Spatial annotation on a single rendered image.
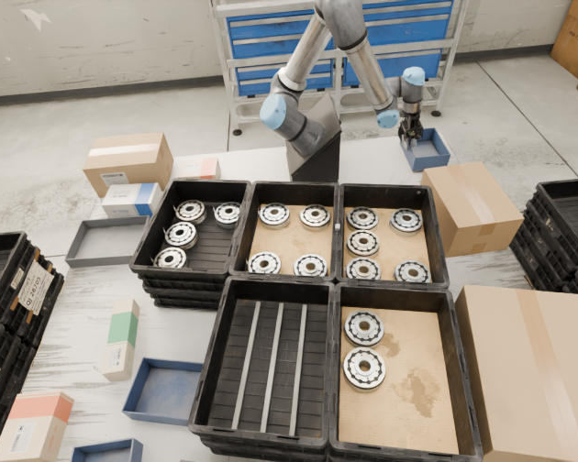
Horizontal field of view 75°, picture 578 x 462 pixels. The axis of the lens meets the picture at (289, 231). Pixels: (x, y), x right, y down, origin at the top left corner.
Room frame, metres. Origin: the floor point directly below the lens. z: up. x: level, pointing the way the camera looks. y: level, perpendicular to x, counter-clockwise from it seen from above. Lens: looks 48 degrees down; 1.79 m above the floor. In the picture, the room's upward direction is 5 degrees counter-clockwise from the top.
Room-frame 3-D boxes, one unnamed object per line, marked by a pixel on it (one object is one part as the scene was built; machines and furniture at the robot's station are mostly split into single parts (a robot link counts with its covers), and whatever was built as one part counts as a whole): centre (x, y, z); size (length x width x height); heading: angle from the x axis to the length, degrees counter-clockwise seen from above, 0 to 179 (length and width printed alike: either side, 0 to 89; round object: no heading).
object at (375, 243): (0.75, -0.23, 0.86); 0.10 x 0.10 x 0.01
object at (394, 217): (0.83, -0.39, 0.86); 0.10 x 0.10 x 0.01
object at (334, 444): (0.35, -0.22, 0.92); 0.40 x 0.30 x 0.02; 169
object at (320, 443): (0.40, 0.07, 0.92); 0.40 x 0.30 x 0.02; 169
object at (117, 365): (0.57, 0.54, 0.73); 0.24 x 0.06 x 0.06; 5
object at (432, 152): (1.33, -0.62, 0.75); 0.20 x 0.15 x 0.07; 1
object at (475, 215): (0.93, -0.64, 0.78); 0.30 x 0.22 x 0.16; 3
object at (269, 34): (2.74, -0.08, 0.60); 0.72 x 0.03 x 0.56; 90
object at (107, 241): (0.99, 0.68, 0.73); 0.27 x 0.20 x 0.05; 88
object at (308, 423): (0.40, 0.07, 0.87); 0.40 x 0.30 x 0.11; 169
